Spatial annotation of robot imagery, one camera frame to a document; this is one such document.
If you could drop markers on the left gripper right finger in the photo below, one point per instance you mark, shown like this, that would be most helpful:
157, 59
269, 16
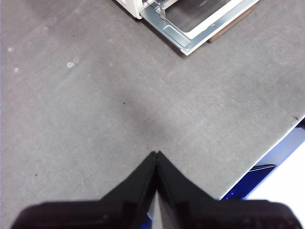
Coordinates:
202, 212

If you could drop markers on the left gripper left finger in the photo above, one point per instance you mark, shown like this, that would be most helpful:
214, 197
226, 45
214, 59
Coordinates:
114, 210

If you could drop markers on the white Toshiba toaster oven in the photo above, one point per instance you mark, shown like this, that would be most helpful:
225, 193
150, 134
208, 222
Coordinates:
129, 7

